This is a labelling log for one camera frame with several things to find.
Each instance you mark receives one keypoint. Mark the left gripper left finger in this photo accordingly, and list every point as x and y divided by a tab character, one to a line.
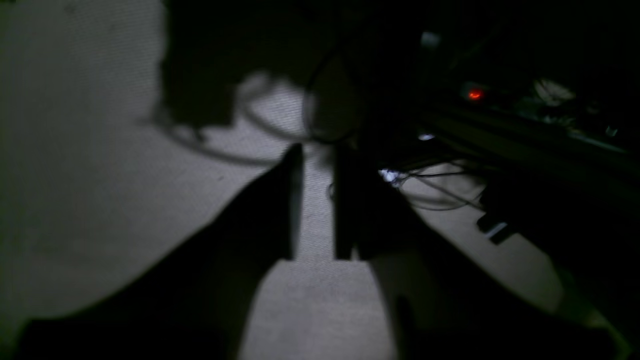
194	303

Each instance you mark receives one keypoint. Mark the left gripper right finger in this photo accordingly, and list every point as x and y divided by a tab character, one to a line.
441	305

